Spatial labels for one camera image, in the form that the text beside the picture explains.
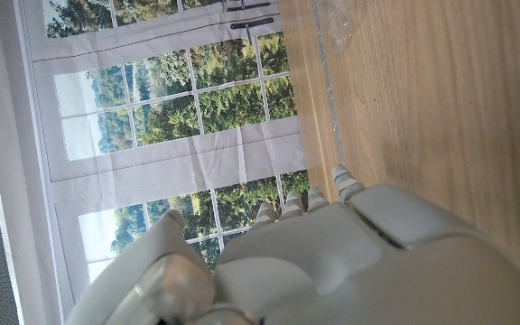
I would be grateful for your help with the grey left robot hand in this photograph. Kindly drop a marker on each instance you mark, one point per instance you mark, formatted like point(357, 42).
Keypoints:
point(355, 262)

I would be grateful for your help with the clear plastic wrap sheet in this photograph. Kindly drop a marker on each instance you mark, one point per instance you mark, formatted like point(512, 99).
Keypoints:
point(341, 22)

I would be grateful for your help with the grey tape outline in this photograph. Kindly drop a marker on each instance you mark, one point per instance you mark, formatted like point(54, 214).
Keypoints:
point(327, 81)

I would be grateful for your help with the printed window forest backdrop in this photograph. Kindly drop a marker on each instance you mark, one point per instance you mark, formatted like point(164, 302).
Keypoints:
point(174, 113)

